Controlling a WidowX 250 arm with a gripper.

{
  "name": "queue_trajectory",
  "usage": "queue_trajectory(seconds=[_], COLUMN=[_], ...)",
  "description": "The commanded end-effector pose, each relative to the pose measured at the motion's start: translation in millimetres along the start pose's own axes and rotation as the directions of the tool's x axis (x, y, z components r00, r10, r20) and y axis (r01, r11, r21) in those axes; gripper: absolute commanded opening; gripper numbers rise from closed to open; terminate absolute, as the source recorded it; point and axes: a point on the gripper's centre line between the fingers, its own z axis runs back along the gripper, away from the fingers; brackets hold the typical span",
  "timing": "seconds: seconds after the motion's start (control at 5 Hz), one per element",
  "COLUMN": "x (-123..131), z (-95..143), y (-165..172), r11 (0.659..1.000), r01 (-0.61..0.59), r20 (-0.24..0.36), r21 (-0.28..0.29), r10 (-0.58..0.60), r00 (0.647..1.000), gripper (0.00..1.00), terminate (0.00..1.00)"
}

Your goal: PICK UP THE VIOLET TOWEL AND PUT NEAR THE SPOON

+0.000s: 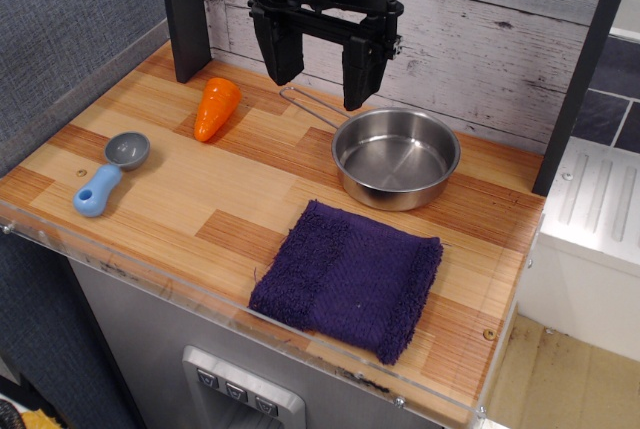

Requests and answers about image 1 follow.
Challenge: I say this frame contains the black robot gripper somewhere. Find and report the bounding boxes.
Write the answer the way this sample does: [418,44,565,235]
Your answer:
[249,0,404,111]

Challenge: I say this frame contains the orange plastic toy carrot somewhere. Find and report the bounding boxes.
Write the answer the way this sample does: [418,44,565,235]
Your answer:
[193,77,242,142]

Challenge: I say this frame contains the dark left vertical post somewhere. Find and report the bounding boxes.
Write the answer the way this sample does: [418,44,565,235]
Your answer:
[164,0,211,83]

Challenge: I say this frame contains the small steel pot with handle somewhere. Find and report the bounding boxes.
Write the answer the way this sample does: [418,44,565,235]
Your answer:
[279,86,461,212]

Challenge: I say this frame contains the blue and grey toy scoop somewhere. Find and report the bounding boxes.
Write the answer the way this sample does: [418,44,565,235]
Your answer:
[73,131,151,217]

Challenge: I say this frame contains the purple folded cloth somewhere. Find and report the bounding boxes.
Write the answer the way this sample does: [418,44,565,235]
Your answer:
[249,200,443,365]

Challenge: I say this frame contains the dark vertical post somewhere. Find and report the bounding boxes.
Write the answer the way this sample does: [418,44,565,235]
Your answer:
[532,0,622,196]
[164,0,211,83]

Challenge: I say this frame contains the dark right vertical post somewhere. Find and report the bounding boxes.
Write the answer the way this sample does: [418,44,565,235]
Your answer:
[532,0,622,196]

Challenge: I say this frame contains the clear acrylic table edge guard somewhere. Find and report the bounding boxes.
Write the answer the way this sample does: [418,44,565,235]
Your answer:
[1,187,544,428]

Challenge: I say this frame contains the grey toy fridge front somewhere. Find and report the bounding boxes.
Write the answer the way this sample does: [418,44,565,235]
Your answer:
[71,262,434,428]

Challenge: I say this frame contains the yellow object in corner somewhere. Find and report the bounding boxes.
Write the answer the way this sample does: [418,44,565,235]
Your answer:
[20,410,62,429]

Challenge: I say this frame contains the white toy sink unit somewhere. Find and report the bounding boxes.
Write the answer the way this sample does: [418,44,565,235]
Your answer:
[516,138,639,359]

